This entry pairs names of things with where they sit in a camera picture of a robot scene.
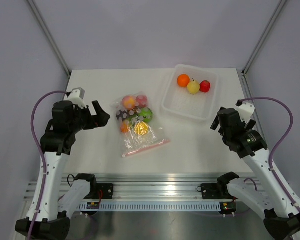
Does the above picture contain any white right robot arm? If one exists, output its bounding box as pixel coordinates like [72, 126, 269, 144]
[210, 107, 300, 240]

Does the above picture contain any orange toy peach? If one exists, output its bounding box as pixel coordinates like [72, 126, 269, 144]
[121, 95, 137, 110]

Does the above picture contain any green orange toy mango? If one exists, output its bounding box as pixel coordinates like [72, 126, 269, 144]
[120, 120, 130, 134]

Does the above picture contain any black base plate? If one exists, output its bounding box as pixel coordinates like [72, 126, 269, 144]
[96, 183, 114, 200]
[199, 183, 222, 200]

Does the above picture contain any left circuit board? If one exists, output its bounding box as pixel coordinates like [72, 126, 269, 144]
[86, 202, 100, 210]

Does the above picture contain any aluminium frame rail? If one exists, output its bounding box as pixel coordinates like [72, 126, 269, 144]
[23, 172, 295, 202]

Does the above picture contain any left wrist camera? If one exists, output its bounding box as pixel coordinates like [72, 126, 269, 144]
[64, 87, 88, 109]

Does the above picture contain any orange toy fruit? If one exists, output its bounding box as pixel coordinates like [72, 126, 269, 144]
[177, 74, 190, 88]

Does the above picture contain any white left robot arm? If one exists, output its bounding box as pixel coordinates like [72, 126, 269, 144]
[15, 100, 111, 240]

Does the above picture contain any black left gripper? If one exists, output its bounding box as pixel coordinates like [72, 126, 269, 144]
[69, 101, 110, 134]

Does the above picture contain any pale yellow toy pear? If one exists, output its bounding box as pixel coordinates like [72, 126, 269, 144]
[187, 79, 200, 95]

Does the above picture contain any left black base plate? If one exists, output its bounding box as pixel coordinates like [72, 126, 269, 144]
[96, 183, 114, 200]

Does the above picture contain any yellow toy lemon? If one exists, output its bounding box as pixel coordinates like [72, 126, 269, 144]
[133, 121, 150, 136]

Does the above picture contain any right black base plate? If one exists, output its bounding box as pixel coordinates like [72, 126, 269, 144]
[199, 183, 222, 200]

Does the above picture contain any green toy watermelon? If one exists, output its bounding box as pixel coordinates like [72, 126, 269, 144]
[138, 107, 153, 124]

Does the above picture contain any red toy tomato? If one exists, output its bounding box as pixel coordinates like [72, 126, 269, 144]
[199, 80, 211, 93]

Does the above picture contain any black toy avocado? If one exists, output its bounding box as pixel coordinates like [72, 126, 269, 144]
[115, 108, 130, 121]

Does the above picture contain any clear zip top bag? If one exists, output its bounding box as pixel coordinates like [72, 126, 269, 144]
[112, 91, 170, 158]

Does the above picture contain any right circuit board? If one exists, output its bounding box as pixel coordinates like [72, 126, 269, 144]
[220, 201, 237, 215]

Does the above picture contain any circuit board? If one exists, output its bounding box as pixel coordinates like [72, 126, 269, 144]
[86, 202, 100, 210]
[220, 201, 237, 215]

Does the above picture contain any white slotted cable duct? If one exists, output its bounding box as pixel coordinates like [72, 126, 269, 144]
[77, 201, 221, 212]

